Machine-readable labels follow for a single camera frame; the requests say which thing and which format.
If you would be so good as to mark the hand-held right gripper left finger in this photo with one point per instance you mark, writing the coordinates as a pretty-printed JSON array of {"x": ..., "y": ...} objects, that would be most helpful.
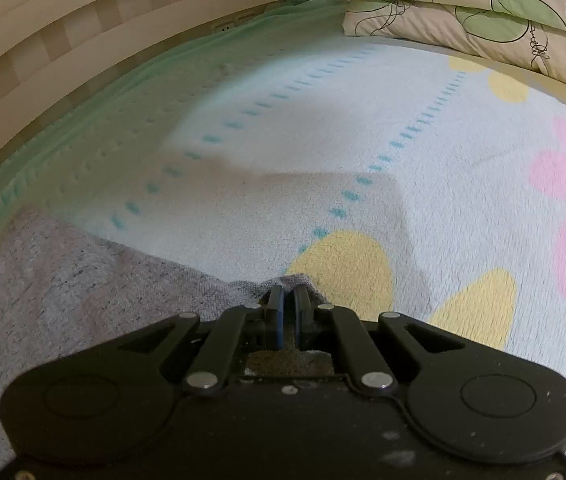
[{"x": 279, "y": 321}]

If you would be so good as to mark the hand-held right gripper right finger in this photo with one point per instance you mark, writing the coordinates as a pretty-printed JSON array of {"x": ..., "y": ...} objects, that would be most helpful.
[{"x": 299, "y": 321}]

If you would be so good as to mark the pastel flower print blanket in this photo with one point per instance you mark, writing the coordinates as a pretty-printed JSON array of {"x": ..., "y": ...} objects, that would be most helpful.
[{"x": 338, "y": 135}]

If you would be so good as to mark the grey pants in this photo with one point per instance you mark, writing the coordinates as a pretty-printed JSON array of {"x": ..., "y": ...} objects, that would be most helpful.
[{"x": 88, "y": 285}]

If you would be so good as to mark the cream wooden bed headboard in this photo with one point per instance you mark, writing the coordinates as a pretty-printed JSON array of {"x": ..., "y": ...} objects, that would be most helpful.
[{"x": 63, "y": 25}]

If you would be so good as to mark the wall power outlet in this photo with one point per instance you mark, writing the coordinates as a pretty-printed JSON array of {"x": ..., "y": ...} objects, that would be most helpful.
[{"x": 235, "y": 22}]

